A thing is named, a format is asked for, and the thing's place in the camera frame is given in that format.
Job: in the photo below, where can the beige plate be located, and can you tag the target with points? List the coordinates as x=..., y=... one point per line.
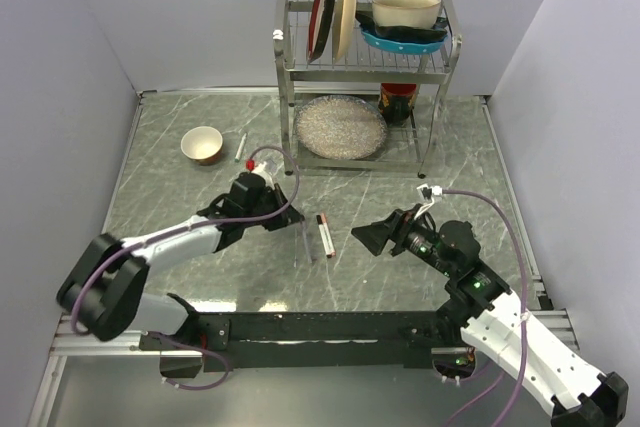
x=343, y=26

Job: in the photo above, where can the red black plate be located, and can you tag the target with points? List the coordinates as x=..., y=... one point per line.
x=319, y=28

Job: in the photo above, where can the blue dotted dish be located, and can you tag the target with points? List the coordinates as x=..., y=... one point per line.
x=403, y=47

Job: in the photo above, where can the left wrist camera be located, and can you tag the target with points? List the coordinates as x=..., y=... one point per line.
x=265, y=169

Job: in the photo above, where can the steel dish rack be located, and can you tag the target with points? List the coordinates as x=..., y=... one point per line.
x=360, y=72

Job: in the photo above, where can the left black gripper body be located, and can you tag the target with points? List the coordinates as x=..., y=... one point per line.
x=272, y=201

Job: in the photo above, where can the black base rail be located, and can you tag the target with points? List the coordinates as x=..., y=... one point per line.
x=414, y=339

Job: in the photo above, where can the cream ceramic bowl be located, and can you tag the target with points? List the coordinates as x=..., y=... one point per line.
x=420, y=14

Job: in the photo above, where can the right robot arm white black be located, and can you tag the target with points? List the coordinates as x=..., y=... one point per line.
x=490, y=317

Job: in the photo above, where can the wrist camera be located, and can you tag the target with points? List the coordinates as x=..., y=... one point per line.
x=429, y=193
x=265, y=169

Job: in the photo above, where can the small cream bowl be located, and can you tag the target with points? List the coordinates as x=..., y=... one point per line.
x=202, y=144

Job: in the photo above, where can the green tipped white pen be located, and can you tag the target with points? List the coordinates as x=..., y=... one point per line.
x=240, y=150

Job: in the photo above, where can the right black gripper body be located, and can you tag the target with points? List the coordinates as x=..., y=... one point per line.
x=419, y=240

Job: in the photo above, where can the black dish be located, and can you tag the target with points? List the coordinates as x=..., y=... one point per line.
x=399, y=33

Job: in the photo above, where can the red black mug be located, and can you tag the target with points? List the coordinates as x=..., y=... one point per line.
x=396, y=102

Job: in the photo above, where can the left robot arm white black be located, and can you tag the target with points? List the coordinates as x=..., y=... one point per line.
x=104, y=293

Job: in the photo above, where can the white pen orange cap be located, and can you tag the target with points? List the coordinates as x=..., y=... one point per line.
x=331, y=247

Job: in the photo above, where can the speckled grey plate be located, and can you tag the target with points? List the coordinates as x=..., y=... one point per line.
x=340, y=127

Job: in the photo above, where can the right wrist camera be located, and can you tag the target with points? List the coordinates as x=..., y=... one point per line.
x=429, y=193

